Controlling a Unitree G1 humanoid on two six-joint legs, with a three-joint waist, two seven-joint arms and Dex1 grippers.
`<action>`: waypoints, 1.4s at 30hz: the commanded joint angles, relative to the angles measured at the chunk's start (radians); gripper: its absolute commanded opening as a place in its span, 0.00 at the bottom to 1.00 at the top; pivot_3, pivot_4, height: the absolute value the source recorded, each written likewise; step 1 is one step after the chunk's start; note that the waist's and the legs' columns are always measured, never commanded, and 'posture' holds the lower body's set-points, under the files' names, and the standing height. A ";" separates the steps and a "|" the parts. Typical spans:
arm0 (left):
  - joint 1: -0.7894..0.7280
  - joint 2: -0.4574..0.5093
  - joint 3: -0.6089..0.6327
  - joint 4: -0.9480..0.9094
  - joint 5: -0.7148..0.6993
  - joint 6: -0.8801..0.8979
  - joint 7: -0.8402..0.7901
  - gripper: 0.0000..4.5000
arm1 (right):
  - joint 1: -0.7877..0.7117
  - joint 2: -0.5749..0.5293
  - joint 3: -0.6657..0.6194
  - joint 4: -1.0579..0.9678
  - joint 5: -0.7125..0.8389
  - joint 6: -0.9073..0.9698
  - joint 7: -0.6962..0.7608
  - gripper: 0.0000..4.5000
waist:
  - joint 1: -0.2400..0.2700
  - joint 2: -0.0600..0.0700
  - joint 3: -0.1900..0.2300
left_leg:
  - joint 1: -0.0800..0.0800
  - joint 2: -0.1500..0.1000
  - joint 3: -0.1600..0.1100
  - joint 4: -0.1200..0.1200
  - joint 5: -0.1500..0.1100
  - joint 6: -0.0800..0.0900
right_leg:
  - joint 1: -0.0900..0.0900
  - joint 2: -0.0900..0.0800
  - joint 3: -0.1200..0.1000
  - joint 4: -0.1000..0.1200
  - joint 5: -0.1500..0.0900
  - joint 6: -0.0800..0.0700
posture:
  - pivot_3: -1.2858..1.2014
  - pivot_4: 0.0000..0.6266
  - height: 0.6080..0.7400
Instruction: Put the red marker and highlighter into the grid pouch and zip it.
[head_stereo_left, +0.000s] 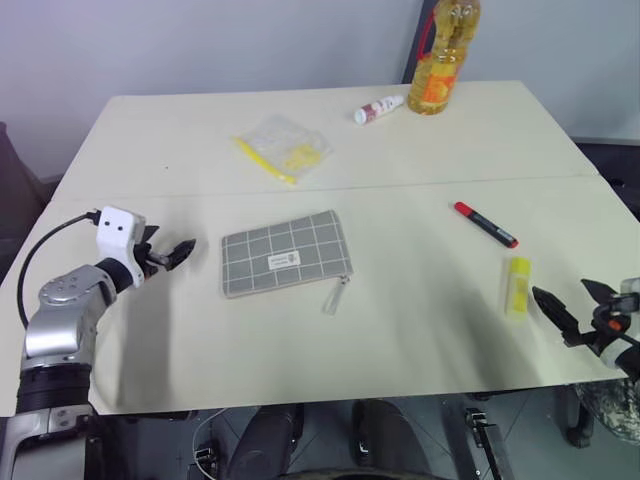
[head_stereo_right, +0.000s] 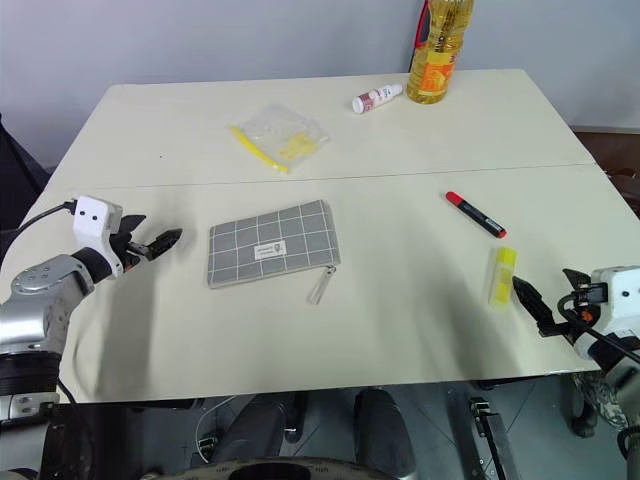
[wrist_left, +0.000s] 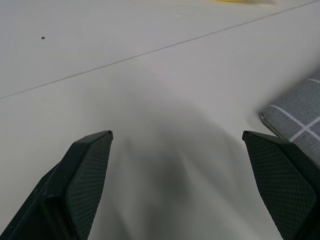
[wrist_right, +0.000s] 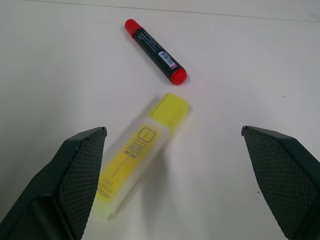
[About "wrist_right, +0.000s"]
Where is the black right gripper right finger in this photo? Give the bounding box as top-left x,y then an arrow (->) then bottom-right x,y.
241,125 -> 320,240

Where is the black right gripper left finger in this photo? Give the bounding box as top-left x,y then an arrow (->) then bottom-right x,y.
0,126 -> 108,240

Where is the yellow highlighter pen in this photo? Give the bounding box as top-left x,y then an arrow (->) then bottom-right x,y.
90,92 -> 193,220

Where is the black marker with red cap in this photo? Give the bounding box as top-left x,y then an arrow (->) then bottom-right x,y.
124,18 -> 188,87

